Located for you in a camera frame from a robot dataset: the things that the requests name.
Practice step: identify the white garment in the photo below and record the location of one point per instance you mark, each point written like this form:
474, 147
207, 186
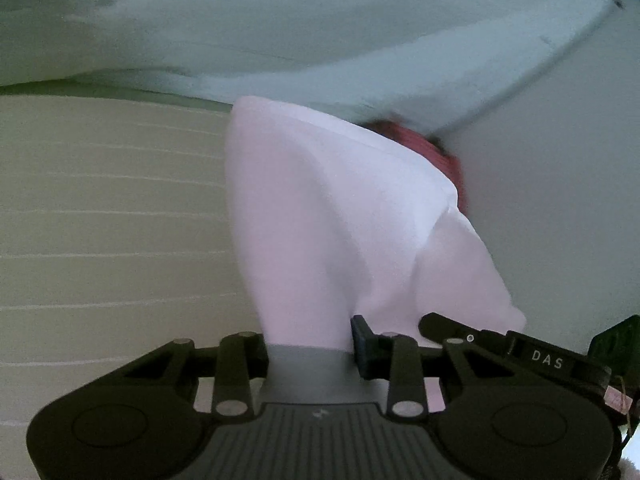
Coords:
340, 230

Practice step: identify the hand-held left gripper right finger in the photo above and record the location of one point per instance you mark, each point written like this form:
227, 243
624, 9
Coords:
364, 350

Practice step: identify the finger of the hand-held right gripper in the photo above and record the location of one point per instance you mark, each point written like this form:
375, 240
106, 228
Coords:
450, 327

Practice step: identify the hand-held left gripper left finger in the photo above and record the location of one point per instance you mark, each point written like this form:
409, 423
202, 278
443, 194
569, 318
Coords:
240, 360

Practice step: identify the red cloth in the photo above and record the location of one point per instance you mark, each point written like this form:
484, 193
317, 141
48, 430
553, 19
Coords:
430, 152

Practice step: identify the pale blanket with orange print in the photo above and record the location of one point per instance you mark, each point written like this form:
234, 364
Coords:
280, 35

